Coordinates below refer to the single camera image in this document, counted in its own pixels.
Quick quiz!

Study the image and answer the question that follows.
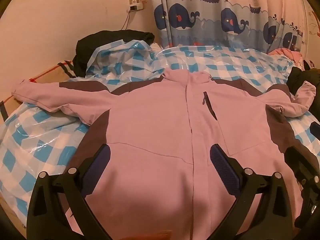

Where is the pink and brown jacket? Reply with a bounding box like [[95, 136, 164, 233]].
[[12, 69, 318, 239]]

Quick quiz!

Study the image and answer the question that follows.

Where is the pink clothes pile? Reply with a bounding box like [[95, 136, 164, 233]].
[[268, 48, 303, 67]]

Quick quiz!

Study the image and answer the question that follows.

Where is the blue white checkered plastic cover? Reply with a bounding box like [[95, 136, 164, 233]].
[[0, 39, 320, 228]]

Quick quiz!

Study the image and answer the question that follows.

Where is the black jacket on bed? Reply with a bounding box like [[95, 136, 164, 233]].
[[286, 67, 319, 101]]

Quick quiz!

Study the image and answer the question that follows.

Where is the whale print curtain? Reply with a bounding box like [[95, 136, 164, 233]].
[[151, 0, 306, 53]]

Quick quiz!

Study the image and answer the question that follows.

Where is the black garment by wall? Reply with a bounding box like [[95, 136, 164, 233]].
[[73, 30, 155, 77]]

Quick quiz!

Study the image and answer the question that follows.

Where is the thin charger cable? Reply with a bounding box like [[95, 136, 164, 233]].
[[120, 9, 132, 31]]

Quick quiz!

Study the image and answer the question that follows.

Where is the white wall socket with charger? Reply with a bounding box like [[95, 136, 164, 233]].
[[129, 0, 144, 12]]

